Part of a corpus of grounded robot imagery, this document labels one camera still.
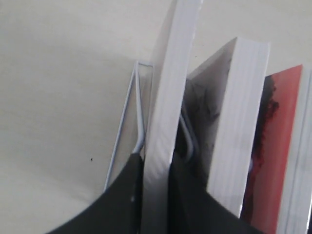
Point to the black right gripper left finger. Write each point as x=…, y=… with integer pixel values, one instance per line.
x=117, y=210

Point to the white wire book rack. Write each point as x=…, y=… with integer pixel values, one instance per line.
x=183, y=121

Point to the brown cover book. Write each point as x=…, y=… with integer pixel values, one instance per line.
x=170, y=59

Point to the red orange cover book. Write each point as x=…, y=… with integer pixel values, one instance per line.
x=278, y=195

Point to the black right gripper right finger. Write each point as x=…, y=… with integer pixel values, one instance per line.
x=191, y=210

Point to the grey white spine book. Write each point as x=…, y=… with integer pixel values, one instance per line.
x=222, y=97

